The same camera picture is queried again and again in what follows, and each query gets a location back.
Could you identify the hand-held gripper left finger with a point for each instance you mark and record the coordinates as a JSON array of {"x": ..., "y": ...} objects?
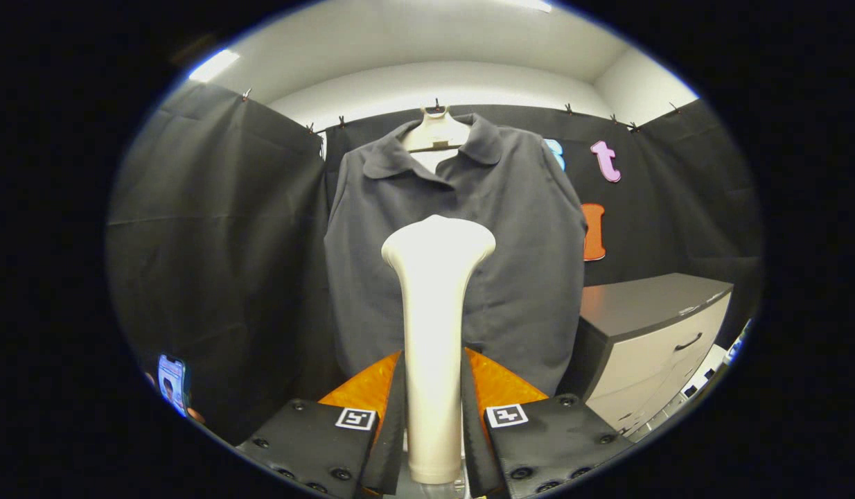
[{"x": 391, "y": 450}]

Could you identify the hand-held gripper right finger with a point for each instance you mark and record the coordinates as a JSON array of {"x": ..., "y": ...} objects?
[{"x": 472, "y": 450}]

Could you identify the white garment steamer head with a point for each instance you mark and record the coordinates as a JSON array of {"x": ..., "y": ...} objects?
[{"x": 434, "y": 333}]

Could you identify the dark grey button shirt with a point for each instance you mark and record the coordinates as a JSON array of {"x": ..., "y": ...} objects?
[{"x": 524, "y": 263}]

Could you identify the white clothes hanger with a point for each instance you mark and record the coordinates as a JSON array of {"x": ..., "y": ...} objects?
[{"x": 434, "y": 132}]

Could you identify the grey cabinet with dark top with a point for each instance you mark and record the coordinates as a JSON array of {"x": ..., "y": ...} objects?
[{"x": 649, "y": 339}]

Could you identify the smartphone with lit screen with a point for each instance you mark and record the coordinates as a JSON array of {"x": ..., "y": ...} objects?
[{"x": 171, "y": 383}]

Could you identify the white power strip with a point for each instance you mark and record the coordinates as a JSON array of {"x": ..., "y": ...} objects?
[{"x": 701, "y": 380}]

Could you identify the black backdrop cloth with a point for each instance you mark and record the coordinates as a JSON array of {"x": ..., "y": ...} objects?
[{"x": 213, "y": 242}]

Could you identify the narrow ceiling light panel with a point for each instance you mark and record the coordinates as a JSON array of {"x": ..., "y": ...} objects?
[{"x": 213, "y": 66}]

